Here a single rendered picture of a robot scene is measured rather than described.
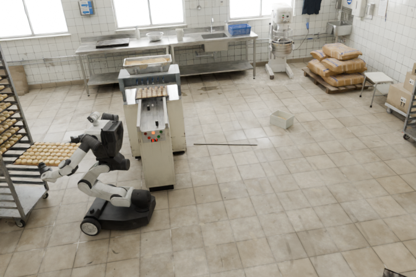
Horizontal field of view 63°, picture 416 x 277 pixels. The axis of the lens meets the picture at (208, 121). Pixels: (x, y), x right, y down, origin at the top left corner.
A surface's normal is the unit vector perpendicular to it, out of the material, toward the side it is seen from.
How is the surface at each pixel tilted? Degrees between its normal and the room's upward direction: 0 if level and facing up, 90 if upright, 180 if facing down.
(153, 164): 90
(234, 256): 0
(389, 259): 0
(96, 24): 90
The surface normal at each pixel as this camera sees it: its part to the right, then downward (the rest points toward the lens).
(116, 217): -0.05, -0.88
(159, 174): 0.15, 0.46
